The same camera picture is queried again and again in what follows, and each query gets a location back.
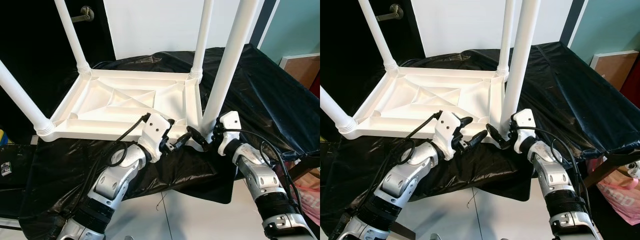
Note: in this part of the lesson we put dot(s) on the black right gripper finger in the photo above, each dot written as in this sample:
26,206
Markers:
498,136
198,138

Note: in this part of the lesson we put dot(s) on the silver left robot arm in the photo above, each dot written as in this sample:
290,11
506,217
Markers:
112,185
400,182

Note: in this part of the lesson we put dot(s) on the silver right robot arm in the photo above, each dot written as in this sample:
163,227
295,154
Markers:
257,175
555,175

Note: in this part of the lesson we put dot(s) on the black shiny table cloth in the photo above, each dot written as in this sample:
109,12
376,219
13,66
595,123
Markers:
590,100
280,100

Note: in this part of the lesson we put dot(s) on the brown wooden table leg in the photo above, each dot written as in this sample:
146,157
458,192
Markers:
302,170
605,170
402,231

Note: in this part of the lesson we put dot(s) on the brown cardboard box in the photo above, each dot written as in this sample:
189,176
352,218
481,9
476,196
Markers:
300,70
610,67

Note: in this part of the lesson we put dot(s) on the pink plastic bag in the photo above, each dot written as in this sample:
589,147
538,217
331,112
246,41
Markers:
620,192
310,200

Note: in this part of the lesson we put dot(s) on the black case with white label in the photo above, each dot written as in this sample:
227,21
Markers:
10,167

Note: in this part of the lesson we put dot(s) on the yellow board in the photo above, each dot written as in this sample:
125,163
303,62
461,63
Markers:
2,137

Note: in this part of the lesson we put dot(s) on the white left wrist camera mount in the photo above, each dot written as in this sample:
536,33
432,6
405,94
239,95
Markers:
447,127
157,130

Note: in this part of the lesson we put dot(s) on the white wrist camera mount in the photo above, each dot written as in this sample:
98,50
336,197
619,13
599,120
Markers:
525,122
447,127
157,130
230,125

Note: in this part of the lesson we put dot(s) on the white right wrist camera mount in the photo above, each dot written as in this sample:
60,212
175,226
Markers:
230,125
525,122

